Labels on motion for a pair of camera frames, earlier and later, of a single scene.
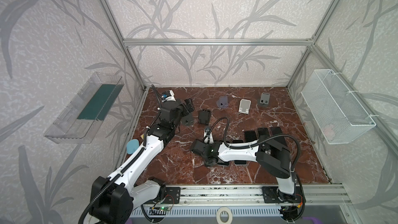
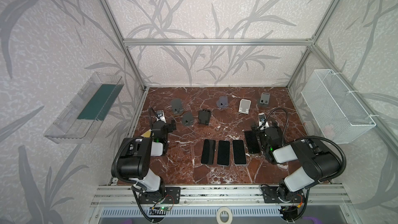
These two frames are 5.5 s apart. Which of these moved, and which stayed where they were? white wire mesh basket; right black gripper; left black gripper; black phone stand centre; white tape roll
Moved: right black gripper; left black gripper
Stayed: white tape roll; black phone stand centre; white wire mesh basket
